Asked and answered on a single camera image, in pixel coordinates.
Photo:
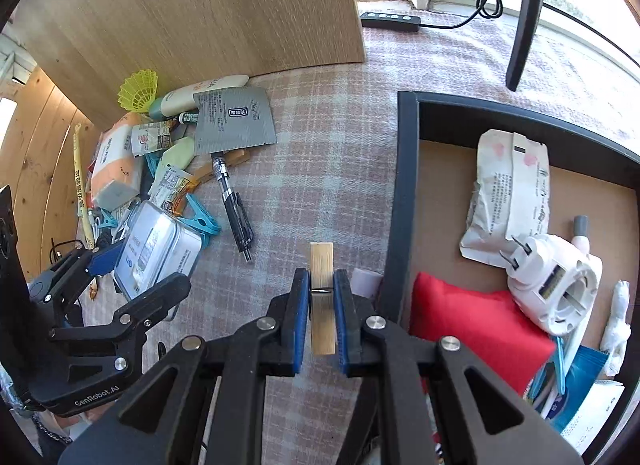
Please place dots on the blue wet wipes packet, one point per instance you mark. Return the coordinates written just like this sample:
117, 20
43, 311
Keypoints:
578, 380

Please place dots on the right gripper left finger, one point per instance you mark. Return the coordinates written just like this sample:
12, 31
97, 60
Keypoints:
203, 402

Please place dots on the pink lotion bottle grey cap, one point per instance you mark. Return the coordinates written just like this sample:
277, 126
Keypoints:
580, 237

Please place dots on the black pen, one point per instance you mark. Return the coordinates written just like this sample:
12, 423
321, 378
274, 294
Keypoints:
239, 223

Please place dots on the wooden board upright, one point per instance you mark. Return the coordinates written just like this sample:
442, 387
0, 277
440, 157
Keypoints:
88, 47

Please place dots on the white box red characters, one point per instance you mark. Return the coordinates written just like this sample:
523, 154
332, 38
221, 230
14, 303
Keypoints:
591, 416

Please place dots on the orange white tissue pack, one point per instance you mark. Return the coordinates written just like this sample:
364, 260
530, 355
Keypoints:
117, 174

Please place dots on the black tray with cardboard bottom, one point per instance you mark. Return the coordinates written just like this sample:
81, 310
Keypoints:
435, 174

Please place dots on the snack sachet white orange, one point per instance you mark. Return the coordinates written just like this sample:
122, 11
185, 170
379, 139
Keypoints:
169, 192

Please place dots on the clear plastic phone card case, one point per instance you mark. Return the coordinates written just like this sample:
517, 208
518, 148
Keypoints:
156, 245

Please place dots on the black power strip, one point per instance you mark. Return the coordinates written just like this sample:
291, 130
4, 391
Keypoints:
393, 22

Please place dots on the red cloth pouch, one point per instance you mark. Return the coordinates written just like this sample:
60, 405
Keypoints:
490, 324

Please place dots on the teal clothes peg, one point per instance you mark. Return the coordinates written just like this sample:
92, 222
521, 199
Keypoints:
200, 220

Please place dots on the white sunscreen bottle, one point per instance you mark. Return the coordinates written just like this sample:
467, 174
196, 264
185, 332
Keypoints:
183, 99

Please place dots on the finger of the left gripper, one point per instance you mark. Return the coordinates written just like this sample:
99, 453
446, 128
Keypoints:
138, 315
104, 260

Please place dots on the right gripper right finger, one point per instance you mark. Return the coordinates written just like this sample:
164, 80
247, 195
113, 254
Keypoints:
345, 324

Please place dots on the wooden clothes peg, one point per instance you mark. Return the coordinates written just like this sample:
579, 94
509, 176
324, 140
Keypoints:
322, 316

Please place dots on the grey foil sachet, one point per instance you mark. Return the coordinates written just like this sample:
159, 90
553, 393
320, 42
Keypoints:
233, 118

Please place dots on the pink tube bottle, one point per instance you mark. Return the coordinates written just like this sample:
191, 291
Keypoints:
365, 283

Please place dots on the white paper packet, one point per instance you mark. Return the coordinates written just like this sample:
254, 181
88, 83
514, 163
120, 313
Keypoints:
510, 197

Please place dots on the white plastic bag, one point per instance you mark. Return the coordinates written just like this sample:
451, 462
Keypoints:
617, 331

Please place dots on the yellow plastic shuttlecock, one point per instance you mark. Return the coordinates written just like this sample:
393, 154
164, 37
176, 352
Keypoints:
138, 91

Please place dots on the white round plug adapter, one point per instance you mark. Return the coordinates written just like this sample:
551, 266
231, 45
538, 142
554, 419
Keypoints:
554, 282

